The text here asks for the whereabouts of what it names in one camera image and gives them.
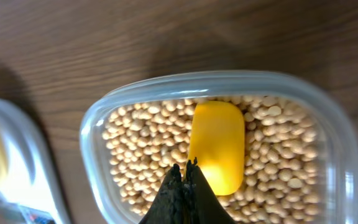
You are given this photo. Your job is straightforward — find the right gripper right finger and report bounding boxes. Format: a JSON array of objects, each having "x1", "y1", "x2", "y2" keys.
[{"x1": 183, "y1": 158, "x2": 235, "y2": 224}]

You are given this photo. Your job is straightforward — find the yellow measuring scoop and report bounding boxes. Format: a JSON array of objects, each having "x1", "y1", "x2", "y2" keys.
[{"x1": 188, "y1": 101, "x2": 246, "y2": 195}]

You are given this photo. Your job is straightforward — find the white digital kitchen scale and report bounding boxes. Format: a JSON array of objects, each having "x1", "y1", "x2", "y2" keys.
[{"x1": 0, "y1": 99, "x2": 71, "y2": 223}]

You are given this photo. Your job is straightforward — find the soybeans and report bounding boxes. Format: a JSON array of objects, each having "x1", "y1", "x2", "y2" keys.
[{"x1": 101, "y1": 95, "x2": 319, "y2": 223}]

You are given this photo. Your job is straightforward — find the clear plastic container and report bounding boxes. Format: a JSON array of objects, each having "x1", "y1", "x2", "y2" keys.
[{"x1": 80, "y1": 70, "x2": 358, "y2": 223}]

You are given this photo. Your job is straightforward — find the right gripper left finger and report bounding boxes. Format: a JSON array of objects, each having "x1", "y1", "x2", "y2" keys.
[{"x1": 139, "y1": 164, "x2": 185, "y2": 224}]

